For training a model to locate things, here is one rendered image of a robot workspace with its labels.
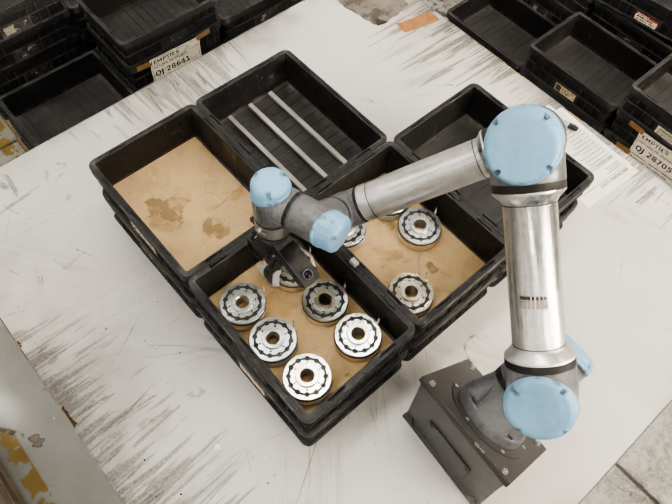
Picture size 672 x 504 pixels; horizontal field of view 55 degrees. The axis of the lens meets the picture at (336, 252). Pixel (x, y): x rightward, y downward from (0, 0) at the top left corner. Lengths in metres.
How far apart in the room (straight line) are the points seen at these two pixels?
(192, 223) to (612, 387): 1.06
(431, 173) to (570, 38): 1.72
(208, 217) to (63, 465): 1.07
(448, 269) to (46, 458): 1.45
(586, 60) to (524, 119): 1.78
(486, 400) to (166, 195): 0.89
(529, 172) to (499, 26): 2.01
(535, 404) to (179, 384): 0.82
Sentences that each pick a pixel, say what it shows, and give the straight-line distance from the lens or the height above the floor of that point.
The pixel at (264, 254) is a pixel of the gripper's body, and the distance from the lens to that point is 1.33.
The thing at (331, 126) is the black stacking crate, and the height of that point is 0.83.
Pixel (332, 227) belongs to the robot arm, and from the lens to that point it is 1.13.
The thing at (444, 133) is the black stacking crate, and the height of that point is 0.83.
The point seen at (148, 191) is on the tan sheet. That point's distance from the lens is 1.65.
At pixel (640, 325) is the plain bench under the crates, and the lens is 1.77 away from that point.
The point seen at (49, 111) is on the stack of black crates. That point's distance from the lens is 2.70.
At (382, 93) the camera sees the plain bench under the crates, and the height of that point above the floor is 0.70.
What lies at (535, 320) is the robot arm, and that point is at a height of 1.21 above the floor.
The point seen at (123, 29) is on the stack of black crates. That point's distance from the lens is 2.59.
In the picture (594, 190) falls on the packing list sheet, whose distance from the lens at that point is 1.93.
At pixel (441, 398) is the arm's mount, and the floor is 0.96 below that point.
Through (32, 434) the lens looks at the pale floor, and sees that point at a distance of 2.39.
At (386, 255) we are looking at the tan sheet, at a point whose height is 0.83.
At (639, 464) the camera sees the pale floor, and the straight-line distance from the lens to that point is 2.44.
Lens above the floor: 2.14
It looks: 60 degrees down
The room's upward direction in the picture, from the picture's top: 4 degrees clockwise
